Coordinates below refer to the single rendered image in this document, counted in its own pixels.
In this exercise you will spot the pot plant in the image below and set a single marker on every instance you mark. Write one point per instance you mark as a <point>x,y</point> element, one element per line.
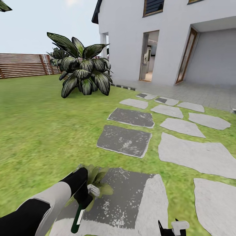
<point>94,177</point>

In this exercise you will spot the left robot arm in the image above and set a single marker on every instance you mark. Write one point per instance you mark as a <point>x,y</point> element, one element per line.
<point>36,215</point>

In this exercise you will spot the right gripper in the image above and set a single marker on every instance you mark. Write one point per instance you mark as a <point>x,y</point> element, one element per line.
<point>169,232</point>

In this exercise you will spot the fixed window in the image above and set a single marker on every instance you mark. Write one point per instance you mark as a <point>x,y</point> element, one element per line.
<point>148,55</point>

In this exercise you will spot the door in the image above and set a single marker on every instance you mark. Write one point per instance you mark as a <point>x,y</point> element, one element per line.
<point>189,45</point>

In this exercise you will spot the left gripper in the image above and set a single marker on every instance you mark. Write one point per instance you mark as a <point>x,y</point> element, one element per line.
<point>84,198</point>

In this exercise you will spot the insectifuge atomizer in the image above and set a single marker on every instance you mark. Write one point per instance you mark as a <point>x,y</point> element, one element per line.
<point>78,218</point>

